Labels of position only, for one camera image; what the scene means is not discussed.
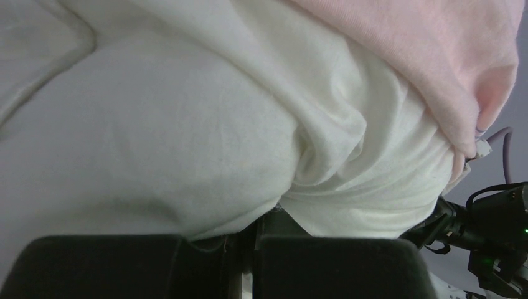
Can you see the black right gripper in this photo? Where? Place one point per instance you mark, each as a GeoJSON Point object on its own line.
{"type": "Point", "coordinates": [492, 226]}

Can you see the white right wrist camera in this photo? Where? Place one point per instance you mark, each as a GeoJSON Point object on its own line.
{"type": "Point", "coordinates": [483, 149]}

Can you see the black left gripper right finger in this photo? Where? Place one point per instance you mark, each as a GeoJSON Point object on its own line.
{"type": "Point", "coordinates": [289, 263]}

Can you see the white pillow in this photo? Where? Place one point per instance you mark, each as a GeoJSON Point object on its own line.
{"type": "Point", "coordinates": [198, 117]}

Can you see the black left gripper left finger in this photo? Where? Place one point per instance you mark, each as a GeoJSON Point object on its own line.
{"type": "Point", "coordinates": [124, 266]}

